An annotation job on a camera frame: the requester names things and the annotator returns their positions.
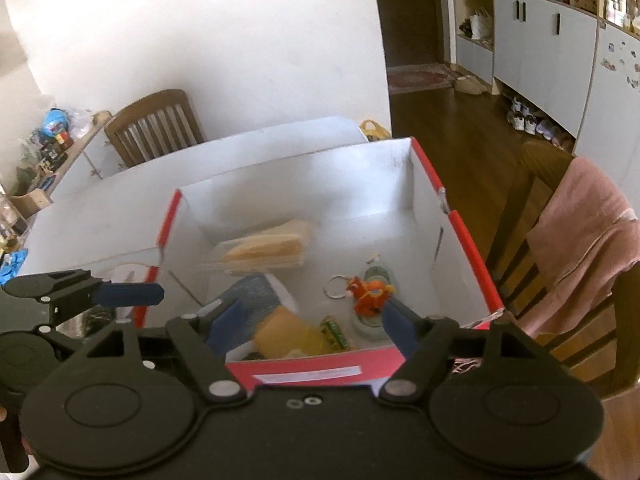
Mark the row of shoes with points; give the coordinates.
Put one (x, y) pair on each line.
(535, 122)

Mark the white stickered cupboard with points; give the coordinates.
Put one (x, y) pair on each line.
(615, 110)

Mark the white tote bag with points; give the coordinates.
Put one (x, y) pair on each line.
(481, 25)

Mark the red cardboard box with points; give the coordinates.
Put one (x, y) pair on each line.
(300, 195)

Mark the pair of beige slippers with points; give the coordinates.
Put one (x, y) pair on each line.
(470, 85)

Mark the bread slices packet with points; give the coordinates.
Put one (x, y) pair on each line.
(270, 247)

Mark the dark brown door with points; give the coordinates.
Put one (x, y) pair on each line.
(400, 15)

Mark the wooden chair with towel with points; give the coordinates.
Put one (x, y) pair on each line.
(540, 160)

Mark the yellow basket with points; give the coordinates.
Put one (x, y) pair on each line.
(375, 131)

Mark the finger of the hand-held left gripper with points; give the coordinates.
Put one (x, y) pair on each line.
(130, 294)

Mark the pink towel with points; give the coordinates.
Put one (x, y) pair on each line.
(590, 230)

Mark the green correction tape dispenser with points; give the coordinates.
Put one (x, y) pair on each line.
(380, 275)

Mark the white entry bench cabinet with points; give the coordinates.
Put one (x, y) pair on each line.
(475, 60)

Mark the white two-door cupboard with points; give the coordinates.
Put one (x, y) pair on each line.
(540, 50)

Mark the green yellow candy packet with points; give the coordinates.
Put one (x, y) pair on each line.
(335, 332)

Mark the wooden block holder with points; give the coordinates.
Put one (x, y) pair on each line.
(32, 202)

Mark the wooden slatted chair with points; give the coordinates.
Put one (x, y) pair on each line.
(150, 102)

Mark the red patterned rug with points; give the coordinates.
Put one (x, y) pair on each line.
(417, 78)

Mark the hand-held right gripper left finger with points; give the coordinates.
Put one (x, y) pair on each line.
(225, 322)

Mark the blue round container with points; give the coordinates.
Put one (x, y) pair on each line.
(56, 122)

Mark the grey blue packet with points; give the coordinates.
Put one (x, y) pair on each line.
(255, 290)

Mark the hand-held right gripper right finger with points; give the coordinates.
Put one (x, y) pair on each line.
(400, 327)

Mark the white side cabinet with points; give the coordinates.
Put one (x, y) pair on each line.
(95, 165)

